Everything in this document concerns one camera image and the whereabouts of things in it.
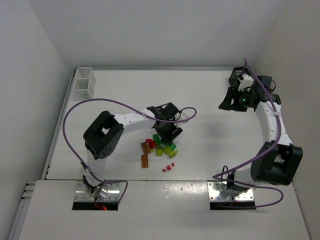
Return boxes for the green sloped lego brick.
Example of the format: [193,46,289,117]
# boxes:
[167,142,177,150]

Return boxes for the red roof lego piece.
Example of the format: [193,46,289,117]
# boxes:
[145,138,157,149]

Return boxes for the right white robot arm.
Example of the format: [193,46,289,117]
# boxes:
[218,73,303,194]

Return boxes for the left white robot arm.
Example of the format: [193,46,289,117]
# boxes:
[82,102,185,196]

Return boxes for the green 2x4 lego plate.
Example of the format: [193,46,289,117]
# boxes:
[152,134,161,146]

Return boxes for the lime lego with stud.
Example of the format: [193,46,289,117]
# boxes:
[168,150,178,158]

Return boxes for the black slotted container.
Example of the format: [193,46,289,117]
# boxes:
[228,66,244,88]

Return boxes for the lower brown lego brick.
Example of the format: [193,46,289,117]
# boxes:
[141,154,149,169]

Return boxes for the white slotted container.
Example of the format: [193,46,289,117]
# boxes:
[73,67,96,101]

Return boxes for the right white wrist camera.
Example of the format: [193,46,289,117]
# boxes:
[237,74,254,92]

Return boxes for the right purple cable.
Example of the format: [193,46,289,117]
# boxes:
[212,57,284,210]

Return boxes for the purple cable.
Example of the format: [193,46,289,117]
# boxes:
[62,98,197,206]
[212,57,284,210]

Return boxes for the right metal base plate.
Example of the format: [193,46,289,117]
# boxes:
[207,181,255,203]

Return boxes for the metal base plate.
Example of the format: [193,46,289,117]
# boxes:
[74,181,120,203]
[207,181,255,203]

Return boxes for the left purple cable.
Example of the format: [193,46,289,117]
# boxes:
[62,98,197,206]

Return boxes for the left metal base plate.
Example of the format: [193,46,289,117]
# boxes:
[74,181,120,203]

